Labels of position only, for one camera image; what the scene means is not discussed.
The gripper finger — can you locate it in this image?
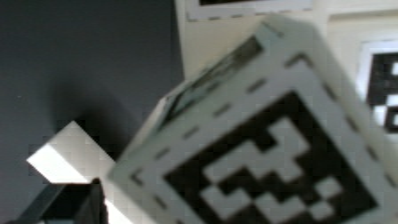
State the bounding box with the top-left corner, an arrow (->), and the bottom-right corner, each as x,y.
15,179 -> 109,224

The white tagged cube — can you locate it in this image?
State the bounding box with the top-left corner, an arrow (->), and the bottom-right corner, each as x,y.
111,15 -> 398,224

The white chair back frame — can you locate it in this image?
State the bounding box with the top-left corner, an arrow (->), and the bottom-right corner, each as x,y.
175,0 -> 398,81

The white U-shaped obstacle fence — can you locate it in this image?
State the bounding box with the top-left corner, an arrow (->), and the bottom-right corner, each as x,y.
27,122 -> 134,224

